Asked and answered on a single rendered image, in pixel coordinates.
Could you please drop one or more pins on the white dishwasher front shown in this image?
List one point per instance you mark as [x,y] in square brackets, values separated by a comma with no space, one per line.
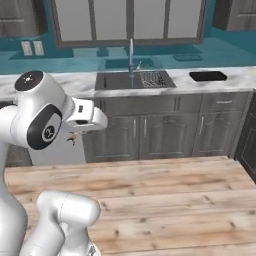
[53,156]

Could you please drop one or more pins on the grey panel under sink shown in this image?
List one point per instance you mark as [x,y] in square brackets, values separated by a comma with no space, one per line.
[150,105]

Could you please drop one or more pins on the white wall socket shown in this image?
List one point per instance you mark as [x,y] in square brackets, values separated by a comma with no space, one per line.
[26,48]
[38,48]

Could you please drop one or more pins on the window with grey frame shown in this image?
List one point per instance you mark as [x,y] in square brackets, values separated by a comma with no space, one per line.
[130,20]

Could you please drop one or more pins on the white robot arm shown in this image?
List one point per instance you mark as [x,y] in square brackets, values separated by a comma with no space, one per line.
[40,110]

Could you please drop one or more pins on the grey wall cupboard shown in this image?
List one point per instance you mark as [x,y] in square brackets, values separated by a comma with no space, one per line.
[238,15]
[20,16]

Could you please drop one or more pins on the black tray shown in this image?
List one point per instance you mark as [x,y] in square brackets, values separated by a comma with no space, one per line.
[208,76]

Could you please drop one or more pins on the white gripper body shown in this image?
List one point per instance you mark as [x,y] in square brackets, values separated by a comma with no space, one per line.
[100,121]

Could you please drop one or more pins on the silver tap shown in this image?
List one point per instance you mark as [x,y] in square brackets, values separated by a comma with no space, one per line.
[131,56]

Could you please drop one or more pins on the dark grey side cupboard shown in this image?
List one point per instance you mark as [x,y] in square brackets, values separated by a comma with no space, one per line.
[248,143]

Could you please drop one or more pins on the grey drawer front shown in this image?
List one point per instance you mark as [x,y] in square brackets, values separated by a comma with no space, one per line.
[225,101]

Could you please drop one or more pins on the dark grey sink basin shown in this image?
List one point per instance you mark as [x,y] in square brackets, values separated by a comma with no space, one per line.
[116,81]

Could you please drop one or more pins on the grey cupboard door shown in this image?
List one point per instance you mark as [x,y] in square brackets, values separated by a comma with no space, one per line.
[170,136]
[115,143]
[220,133]

